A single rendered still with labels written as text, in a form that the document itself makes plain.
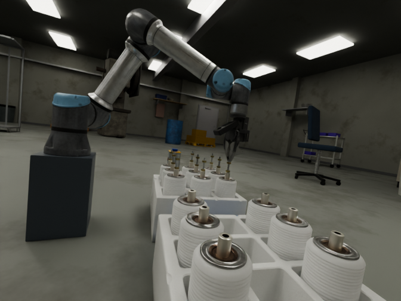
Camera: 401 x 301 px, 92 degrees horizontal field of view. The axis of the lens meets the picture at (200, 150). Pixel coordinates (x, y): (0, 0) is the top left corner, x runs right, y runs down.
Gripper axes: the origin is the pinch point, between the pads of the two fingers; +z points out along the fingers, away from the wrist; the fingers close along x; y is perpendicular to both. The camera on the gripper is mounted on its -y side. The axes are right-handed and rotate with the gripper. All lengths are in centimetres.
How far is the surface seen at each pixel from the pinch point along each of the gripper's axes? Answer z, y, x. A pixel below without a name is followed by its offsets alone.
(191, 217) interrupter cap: 9.2, -34.7, -33.6
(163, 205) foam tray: 19.8, -28.8, -0.4
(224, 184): 10.9, -2.8, -3.3
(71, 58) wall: -265, -141, 975
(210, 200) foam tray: 17.3, -10.2, -5.2
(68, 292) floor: 35, -57, -15
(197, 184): 11.7, -14.4, -0.2
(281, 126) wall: -91, 680, 511
